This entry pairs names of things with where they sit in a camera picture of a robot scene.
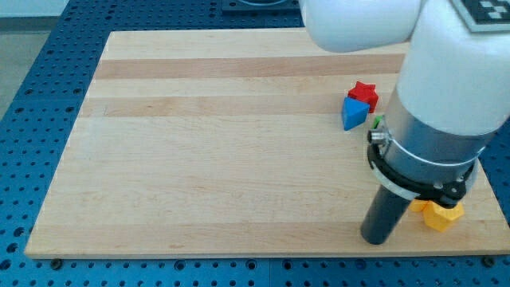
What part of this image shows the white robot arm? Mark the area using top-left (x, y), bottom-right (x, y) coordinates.
top-left (300, 1), bottom-right (509, 203)

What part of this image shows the wooden board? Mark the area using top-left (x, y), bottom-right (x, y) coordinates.
top-left (25, 29), bottom-right (509, 259)

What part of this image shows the blue triangle block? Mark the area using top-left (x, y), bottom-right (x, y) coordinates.
top-left (341, 97), bottom-right (370, 131)

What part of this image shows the red star block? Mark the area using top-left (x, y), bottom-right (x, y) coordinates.
top-left (347, 81), bottom-right (379, 113)

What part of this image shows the green block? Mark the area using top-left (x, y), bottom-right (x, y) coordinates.
top-left (372, 115), bottom-right (383, 129)

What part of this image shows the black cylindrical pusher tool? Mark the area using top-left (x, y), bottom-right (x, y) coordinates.
top-left (360, 185), bottom-right (411, 245)

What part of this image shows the yellow block behind tool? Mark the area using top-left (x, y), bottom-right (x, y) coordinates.
top-left (409, 199), bottom-right (429, 212)

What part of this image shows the yellow pentagon block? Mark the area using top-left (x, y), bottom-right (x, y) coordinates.
top-left (422, 201), bottom-right (465, 232)

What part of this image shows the fiducial marker tag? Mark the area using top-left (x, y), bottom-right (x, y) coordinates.
top-left (451, 0), bottom-right (509, 33)

